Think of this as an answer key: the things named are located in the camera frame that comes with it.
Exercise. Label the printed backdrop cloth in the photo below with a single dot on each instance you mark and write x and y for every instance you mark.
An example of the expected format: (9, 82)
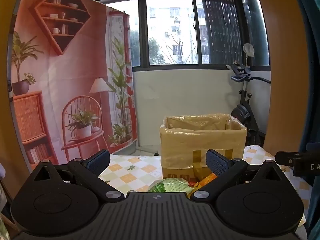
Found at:
(75, 80)

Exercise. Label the cardboard box with plastic liner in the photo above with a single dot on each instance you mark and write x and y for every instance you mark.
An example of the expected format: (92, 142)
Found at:
(200, 140)

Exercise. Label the black exercise bike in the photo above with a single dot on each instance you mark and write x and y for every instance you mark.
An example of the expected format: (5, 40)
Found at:
(240, 110)

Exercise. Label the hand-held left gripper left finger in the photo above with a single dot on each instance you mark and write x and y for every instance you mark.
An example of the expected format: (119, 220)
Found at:
(98, 162)

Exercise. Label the green snack packet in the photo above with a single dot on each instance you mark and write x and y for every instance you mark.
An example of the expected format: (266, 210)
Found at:
(170, 185)

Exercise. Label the orange snack packet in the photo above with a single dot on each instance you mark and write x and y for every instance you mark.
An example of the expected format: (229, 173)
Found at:
(203, 181)

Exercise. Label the black framed window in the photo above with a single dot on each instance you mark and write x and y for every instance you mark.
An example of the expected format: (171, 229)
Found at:
(172, 30)

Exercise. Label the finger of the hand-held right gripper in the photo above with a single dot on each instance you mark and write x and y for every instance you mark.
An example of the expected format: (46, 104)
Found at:
(286, 158)

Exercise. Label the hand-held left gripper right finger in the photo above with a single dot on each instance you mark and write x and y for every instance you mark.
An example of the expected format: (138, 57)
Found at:
(217, 165)

